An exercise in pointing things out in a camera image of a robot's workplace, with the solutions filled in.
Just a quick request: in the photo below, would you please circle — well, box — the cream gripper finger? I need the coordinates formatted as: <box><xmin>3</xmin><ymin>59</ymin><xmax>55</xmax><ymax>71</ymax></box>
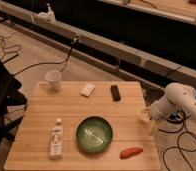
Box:
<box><xmin>141</xmin><ymin>107</ymin><xmax>152</xmax><ymax>120</ymax></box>
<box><xmin>149</xmin><ymin>120</ymin><xmax>157</xmax><ymax>135</ymax></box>

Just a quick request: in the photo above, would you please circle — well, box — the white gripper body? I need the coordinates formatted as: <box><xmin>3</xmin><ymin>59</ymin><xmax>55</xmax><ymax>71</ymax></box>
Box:
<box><xmin>149</xmin><ymin>96</ymin><xmax>172</xmax><ymax>120</ymax></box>

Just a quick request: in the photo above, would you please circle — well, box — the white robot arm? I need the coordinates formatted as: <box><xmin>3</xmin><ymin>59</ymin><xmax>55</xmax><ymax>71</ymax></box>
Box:
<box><xmin>142</xmin><ymin>83</ymin><xmax>196</xmax><ymax>135</ymax></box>

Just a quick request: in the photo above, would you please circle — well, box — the white sponge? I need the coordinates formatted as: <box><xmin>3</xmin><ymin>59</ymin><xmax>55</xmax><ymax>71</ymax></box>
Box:
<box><xmin>80</xmin><ymin>83</ymin><xmax>95</xmax><ymax>97</ymax></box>

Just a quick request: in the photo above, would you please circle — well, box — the black rectangular block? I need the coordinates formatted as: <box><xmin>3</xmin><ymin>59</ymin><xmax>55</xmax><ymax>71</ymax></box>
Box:
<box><xmin>111</xmin><ymin>85</ymin><xmax>121</xmax><ymax>101</ymax></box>

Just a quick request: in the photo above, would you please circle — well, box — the green bowl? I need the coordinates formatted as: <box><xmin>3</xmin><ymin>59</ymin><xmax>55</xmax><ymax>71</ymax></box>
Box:
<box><xmin>76</xmin><ymin>116</ymin><xmax>113</xmax><ymax>154</ymax></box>

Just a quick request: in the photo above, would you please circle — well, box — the wooden table board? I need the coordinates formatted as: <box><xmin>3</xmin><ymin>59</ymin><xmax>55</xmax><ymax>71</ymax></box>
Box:
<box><xmin>4</xmin><ymin>81</ymin><xmax>160</xmax><ymax>171</ymax></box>

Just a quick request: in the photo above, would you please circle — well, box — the clear plastic bottle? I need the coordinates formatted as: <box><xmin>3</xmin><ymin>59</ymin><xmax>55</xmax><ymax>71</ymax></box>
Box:
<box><xmin>50</xmin><ymin>118</ymin><xmax>63</xmax><ymax>158</ymax></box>

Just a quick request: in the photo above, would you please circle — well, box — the white paper cup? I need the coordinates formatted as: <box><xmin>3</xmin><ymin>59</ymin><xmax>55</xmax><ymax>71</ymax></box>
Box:
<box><xmin>45</xmin><ymin>70</ymin><xmax>61</xmax><ymax>91</ymax></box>

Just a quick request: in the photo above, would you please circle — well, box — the black cables right floor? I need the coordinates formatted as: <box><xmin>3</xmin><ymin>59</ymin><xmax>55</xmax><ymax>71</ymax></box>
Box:
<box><xmin>157</xmin><ymin>109</ymin><xmax>196</xmax><ymax>171</ymax></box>

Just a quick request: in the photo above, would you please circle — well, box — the black cable on floor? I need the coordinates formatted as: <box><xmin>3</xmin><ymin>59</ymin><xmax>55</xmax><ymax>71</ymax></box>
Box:
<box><xmin>0</xmin><ymin>21</ymin><xmax>81</xmax><ymax>77</ymax></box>

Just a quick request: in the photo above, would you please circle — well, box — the white object on rail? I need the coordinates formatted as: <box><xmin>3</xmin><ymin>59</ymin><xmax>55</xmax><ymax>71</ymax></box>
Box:
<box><xmin>36</xmin><ymin>3</ymin><xmax>56</xmax><ymax>22</ymax></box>

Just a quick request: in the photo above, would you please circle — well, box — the black chair frame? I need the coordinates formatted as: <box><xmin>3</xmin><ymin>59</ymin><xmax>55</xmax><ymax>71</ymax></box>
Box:
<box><xmin>0</xmin><ymin>60</ymin><xmax>27</xmax><ymax>144</ymax></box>

